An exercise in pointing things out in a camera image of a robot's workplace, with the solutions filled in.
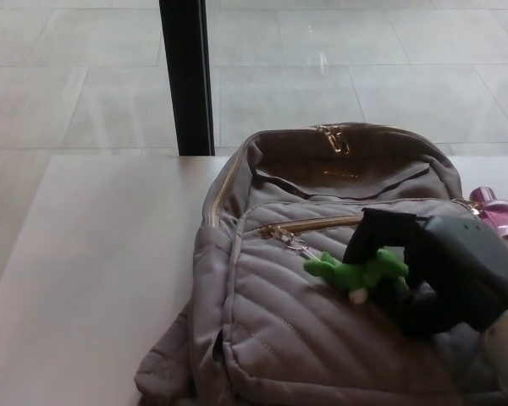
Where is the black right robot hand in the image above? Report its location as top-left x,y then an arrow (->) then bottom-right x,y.
342,206 -> 508,344

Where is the green plush frog keychain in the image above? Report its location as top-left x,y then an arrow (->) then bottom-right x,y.
302,248 -> 409,305

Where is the grey quilted backpack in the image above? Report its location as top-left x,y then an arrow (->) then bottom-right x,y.
134,121 -> 508,406

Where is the pink glass bottle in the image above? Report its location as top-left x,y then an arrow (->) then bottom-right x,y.
468,187 -> 508,238

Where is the black window frame post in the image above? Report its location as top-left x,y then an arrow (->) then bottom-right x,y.
157,0 -> 217,157

